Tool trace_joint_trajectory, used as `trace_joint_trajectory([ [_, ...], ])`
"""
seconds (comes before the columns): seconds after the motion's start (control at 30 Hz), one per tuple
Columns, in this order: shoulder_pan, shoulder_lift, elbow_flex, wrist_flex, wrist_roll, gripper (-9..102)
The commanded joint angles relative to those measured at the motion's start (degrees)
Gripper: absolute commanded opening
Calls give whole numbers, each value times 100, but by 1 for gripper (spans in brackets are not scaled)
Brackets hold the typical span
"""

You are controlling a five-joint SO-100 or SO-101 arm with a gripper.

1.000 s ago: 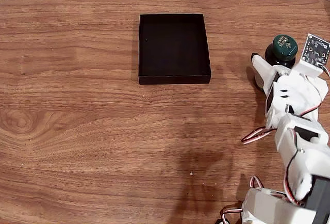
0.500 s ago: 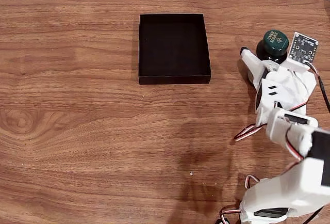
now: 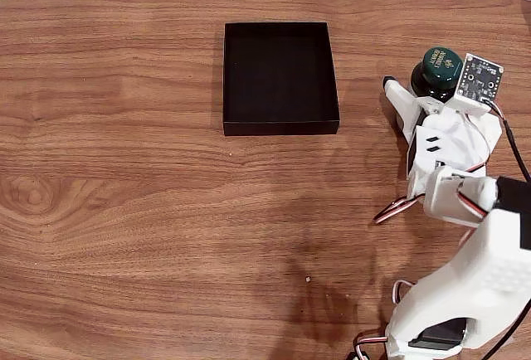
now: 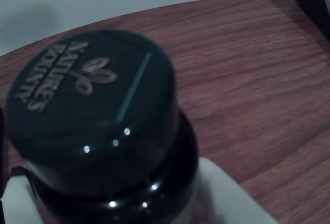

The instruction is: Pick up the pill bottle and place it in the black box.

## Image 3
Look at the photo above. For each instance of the green-capped dark pill bottle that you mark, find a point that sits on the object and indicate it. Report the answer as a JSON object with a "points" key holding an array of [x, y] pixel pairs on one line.
{"points": [[439, 67]]}

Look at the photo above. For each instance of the black shallow open box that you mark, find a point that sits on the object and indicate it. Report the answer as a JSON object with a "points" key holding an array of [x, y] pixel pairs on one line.
{"points": [[280, 78]]}

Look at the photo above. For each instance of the circuit-board camera on white mount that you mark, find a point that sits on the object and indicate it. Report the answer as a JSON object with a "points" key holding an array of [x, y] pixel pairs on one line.
{"points": [[479, 80]]}

